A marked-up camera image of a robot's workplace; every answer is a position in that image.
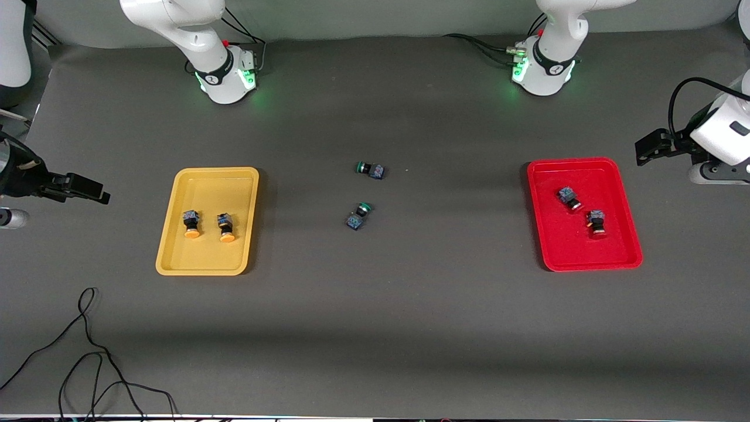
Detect black left arm base cables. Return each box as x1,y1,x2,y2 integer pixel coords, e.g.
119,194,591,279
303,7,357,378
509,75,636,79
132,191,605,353
442,15,548,66

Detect black right arm base cables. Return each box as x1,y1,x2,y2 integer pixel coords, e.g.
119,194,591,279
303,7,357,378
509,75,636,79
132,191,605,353
220,6,268,76

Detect red plastic tray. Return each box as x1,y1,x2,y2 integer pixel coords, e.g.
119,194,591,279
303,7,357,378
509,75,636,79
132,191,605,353
526,157,644,273

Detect black arm base cables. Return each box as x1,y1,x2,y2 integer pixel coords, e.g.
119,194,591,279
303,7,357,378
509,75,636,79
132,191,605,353
220,6,268,76
442,15,548,66

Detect thin black loose cable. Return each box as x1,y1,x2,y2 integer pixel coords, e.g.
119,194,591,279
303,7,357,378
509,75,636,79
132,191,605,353
0,287,178,421

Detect yellow plastic tray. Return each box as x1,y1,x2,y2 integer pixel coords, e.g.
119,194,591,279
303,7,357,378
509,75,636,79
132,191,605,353
155,167,260,276

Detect aluminium frame rail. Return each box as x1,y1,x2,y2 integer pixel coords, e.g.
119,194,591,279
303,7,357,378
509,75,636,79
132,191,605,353
32,18,60,47

